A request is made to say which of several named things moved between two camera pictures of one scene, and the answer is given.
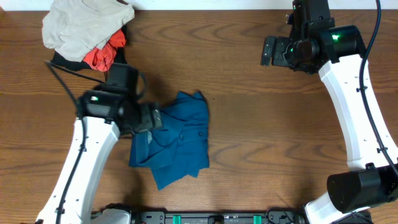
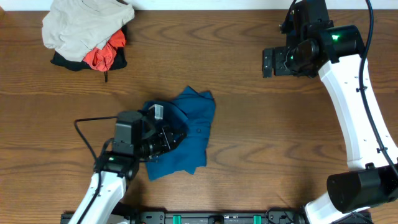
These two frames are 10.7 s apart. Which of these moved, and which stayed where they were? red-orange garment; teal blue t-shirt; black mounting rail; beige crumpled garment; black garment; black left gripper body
Moved: teal blue t-shirt; black left gripper body
Stayed: red-orange garment; beige crumpled garment; black mounting rail; black garment
